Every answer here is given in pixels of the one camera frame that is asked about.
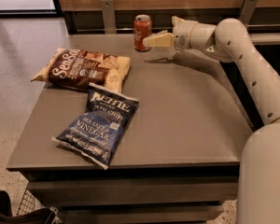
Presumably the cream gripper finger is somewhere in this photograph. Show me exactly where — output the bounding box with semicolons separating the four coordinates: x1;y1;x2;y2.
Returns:
171;16;184;26
142;30;174;48

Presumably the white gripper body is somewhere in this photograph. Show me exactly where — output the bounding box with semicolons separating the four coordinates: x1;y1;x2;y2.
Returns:
173;21;198;49

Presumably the red coke can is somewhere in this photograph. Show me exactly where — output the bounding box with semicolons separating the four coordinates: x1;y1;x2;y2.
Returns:
133;14;152;52

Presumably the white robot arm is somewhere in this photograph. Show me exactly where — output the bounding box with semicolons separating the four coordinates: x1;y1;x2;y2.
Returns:
143;16;280;224

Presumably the brown Sensible chip bag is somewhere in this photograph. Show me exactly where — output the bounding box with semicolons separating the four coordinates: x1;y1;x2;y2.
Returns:
32;48;131;92

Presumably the blue Kettle chip bag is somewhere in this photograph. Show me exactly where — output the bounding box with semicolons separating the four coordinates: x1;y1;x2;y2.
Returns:
52;84;139;170

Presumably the grey drawer cabinet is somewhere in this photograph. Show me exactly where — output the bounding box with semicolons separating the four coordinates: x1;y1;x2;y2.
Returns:
7;35;251;224

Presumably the dark brown chair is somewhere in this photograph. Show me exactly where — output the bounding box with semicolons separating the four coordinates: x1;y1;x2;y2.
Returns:
0;190;56;224

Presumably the left metal bracket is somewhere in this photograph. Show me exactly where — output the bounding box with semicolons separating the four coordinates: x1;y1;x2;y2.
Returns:
101;0;117;34

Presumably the metal bracket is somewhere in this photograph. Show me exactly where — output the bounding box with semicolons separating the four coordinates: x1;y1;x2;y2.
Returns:
101;0;117;34
238;0;259;27

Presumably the right metal bracket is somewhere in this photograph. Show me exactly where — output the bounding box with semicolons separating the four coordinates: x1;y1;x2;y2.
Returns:
238;0;259;27

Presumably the wire basket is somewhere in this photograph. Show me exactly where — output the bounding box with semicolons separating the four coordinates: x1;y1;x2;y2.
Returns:
16;189;58;224

